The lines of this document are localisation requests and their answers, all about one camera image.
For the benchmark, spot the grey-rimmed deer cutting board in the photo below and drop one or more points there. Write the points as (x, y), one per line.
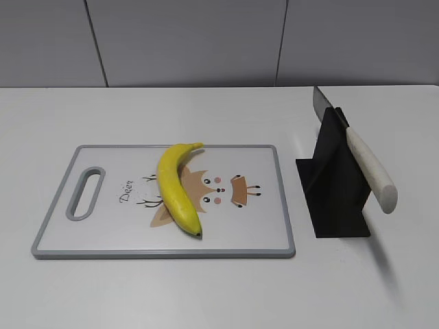
(108, 206)

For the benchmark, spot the white-handled kitchen knife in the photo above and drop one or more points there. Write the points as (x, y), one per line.
(374, 172)

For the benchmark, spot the yellow plastic banana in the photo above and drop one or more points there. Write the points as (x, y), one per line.
(173, 194)

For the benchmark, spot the black knife stand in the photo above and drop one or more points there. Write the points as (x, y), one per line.
(335, 188)

